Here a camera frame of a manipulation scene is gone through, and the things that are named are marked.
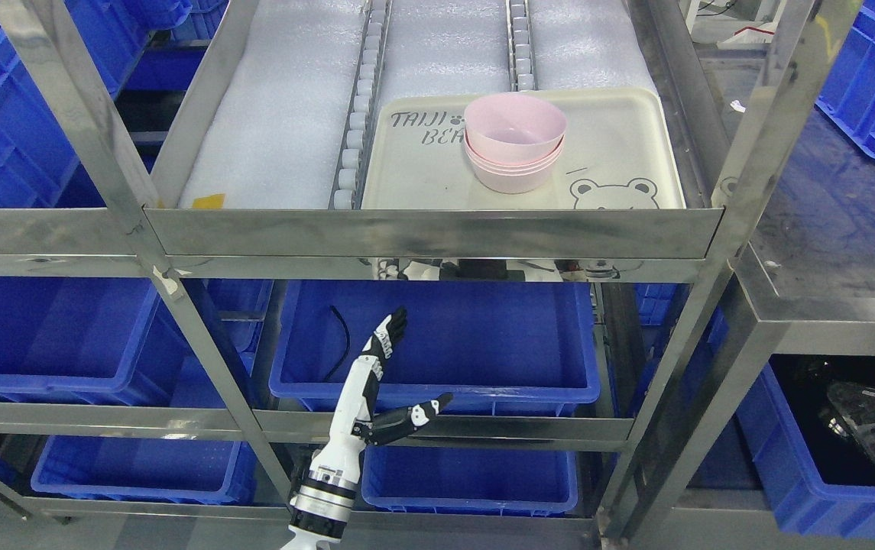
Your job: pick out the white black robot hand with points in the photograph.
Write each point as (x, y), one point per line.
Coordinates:
(355, 425)

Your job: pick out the pink ikea bowl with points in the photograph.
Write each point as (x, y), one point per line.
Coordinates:
(514, 128)

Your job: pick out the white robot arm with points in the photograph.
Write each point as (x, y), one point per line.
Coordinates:
(322, 505)

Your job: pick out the steel shelf rack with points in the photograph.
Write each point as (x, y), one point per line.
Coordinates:
(732, 320)

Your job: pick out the blue crate lower middle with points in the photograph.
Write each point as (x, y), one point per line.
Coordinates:
(474, 481)

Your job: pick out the white foam shelf liner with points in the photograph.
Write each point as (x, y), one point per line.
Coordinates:
(274, 139)

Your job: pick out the blue crate under tray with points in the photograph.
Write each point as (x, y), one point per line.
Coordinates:
(500, 348)

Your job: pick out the stacked pink bowls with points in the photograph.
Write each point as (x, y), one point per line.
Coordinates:
(513, 179)

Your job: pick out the blue crate left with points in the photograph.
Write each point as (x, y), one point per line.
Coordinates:
(99, 341)

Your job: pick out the cream bear tray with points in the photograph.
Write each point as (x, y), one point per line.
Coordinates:
(617, 155)

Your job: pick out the blue crate with helmet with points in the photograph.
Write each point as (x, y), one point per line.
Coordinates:
(800, 499)

